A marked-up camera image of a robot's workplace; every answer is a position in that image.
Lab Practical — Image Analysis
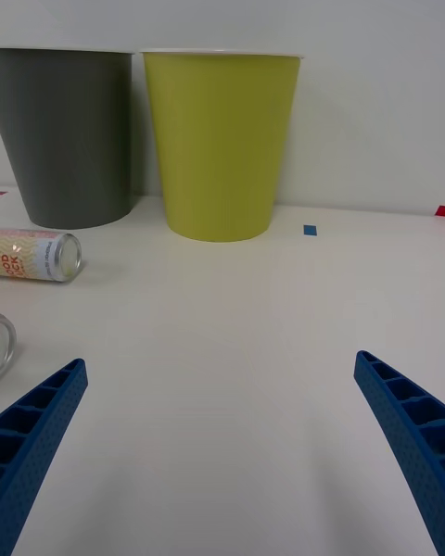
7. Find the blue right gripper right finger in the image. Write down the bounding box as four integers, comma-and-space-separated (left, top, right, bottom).
353, 350, 445, 556

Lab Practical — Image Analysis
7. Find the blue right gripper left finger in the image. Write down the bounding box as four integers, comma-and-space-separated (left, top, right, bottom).
0, 358, 89, 556

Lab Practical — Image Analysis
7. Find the clear plastic bottle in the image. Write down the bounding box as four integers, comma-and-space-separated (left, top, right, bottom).
0, 313, 18, 375

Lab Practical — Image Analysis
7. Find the pale patterned drink can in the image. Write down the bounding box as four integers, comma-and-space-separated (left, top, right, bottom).
0, 227, 83, 284

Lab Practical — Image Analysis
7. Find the grey plastic bin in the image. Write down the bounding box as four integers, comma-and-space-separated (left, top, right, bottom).
0, 46, 136, 231

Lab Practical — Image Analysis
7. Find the yellow-green plastic bin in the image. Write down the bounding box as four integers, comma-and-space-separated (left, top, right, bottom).
139, 47, 308, 244

